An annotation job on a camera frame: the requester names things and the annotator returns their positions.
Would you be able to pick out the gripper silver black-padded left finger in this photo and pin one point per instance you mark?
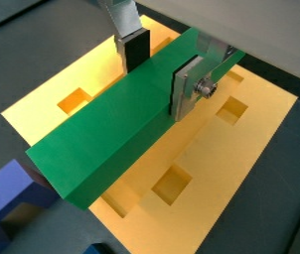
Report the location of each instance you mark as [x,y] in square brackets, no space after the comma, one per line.
[131,37]

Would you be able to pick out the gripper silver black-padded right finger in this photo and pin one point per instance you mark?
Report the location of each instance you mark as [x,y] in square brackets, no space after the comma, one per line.
[197,76]

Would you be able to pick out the purple stepped block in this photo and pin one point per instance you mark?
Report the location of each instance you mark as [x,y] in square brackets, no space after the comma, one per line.
[22,186]

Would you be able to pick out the blue long block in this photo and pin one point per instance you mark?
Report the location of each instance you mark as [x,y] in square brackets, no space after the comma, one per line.
[97,248]

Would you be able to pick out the green long block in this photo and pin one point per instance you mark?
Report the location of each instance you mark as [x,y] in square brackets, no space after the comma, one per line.
[89,151]

